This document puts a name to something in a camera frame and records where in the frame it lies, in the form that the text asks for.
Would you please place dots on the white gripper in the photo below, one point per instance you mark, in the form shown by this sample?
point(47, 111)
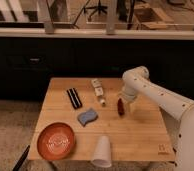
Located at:
point(130, 95)

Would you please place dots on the dark red pepper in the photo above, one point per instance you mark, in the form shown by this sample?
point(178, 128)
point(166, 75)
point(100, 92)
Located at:
point(120, 107)

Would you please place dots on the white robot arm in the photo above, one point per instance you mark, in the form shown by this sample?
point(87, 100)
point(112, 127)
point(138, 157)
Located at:
point(181, 108)

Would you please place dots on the orange ceramic bowl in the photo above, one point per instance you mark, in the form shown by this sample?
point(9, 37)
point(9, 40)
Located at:
point(56, 141)

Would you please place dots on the small white bottle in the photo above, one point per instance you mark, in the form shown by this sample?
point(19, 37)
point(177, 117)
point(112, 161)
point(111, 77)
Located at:
point(98, 91)

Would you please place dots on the blue sponge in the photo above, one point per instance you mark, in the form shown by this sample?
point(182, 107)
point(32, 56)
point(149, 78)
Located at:
point(87, 116)

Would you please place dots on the black striped rectangular block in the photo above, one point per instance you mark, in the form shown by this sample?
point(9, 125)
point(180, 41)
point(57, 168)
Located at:
point(74, 98)

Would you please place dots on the white foam cup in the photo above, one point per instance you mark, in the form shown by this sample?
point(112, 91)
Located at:
point(102, 153)

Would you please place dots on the cardboard box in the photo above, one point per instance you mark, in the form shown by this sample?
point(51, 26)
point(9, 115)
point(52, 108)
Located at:
point(151, 18)

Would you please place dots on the black office chair base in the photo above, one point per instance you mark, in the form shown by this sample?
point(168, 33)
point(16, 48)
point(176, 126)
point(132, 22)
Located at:
point(99, 8)

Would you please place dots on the black table leg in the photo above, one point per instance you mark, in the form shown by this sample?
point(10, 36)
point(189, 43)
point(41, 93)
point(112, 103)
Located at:
point(21, 159)

